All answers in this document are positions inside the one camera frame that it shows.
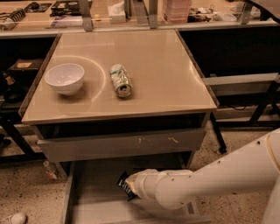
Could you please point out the white ceramic bowl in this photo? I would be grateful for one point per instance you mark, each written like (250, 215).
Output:
(65, 79)

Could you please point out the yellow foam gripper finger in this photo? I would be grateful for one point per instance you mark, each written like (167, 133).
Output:
(133, 182)

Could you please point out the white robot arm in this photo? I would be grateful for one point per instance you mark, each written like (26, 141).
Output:
(254, 167)

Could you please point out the pink plastic container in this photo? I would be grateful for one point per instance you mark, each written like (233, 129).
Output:
(176, 11)

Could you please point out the white shoe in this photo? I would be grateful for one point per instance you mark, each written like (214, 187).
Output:
(16, 218)

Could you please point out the closed grey top drawer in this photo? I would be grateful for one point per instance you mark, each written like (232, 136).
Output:
(121, 145)

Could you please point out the black box with label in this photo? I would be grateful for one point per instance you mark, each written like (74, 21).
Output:
(26, 65)

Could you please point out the white tissue box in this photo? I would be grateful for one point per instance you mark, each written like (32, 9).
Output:
(117, 13)

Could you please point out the green white soda can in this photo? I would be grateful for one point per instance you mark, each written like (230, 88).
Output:
(121, 80)

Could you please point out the long workbench behind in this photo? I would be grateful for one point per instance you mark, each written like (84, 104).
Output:
(31, 18)

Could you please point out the plastic bottle on floor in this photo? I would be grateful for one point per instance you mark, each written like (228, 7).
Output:
(50, 170)

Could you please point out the open grey middle drawer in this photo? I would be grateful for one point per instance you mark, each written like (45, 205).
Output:
(94, 197)

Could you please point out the black rxbar snack wrapper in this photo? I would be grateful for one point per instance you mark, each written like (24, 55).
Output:
(126, 188)

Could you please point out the grey drawer cabinet with counter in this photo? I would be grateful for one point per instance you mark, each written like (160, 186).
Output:
(142, 95)

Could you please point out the black tray on bench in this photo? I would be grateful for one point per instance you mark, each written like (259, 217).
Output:
(64, 7)

